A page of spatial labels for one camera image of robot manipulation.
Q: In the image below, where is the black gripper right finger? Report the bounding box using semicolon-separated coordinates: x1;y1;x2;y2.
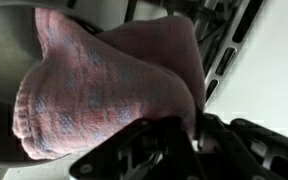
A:
197;113;288;180

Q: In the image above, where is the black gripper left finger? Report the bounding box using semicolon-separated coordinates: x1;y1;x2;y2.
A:
68;116;208;180

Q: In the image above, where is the pink checked cloth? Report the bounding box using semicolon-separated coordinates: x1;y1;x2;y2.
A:
12;8;207;161

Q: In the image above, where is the steel pot with wire handle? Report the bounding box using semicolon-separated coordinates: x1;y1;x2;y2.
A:
0;0;105;168

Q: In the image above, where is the stainless steel gas stove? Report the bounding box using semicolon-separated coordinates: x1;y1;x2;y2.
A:
123;0;268;103

